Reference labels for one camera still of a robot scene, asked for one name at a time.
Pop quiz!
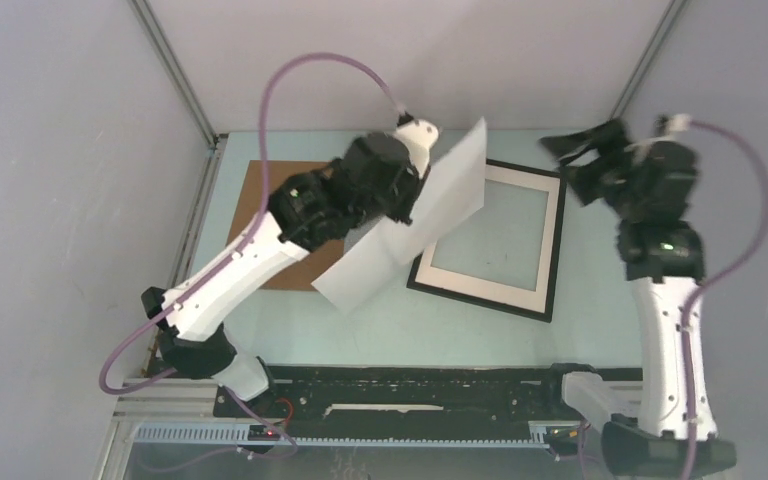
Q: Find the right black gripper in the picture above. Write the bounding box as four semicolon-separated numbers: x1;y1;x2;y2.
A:
538;116;646;222

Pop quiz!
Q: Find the cat photo print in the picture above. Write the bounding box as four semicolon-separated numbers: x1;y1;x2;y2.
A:
313;118;487;313

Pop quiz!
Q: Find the brown frame backing board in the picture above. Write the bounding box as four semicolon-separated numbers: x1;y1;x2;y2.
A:
226;160;347;293

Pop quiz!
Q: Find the black picture frame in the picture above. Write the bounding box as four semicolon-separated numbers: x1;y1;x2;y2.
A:
406;158;568;324

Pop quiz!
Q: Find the white photo mat board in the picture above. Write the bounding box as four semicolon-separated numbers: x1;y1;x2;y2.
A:
415;165;562;315

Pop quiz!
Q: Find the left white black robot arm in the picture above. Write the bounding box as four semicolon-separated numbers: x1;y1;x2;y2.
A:
142;121;439;417

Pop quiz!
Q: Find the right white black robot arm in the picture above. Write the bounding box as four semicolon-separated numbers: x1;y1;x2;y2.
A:
539;116;737;479

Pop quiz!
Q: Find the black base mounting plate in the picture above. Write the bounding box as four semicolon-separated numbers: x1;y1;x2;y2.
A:
248;363;593;440

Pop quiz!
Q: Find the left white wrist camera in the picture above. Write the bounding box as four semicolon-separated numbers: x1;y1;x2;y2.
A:
393;113;440;179

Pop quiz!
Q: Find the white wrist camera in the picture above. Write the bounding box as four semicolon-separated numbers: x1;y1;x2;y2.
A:
626;114;692;151
393;113;440;179

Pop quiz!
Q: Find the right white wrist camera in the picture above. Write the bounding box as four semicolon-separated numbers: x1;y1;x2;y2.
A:
626;114;692;151

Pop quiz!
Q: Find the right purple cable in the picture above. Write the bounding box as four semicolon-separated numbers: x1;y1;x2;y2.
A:
576;120;768;480

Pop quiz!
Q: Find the purple cable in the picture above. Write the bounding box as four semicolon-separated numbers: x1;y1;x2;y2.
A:
97;52;405;462
576;120;768;480

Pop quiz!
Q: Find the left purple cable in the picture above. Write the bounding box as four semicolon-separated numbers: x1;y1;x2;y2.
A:
97;52;405;462

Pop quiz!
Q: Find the right aluminium corner post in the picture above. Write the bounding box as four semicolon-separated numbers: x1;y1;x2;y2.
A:
609;0;690;118

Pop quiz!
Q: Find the aluminium corner post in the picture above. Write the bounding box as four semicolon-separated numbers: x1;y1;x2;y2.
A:
128;0;219;148
609;0;690;118

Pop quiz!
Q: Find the left aluminium corner post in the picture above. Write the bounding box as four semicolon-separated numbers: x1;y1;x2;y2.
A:
128;0;219;148

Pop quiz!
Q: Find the white cable duct strip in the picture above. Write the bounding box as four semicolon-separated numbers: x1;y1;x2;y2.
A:
132;422;548;448

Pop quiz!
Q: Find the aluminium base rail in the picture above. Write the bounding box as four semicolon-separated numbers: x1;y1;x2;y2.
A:
95;376;736;480

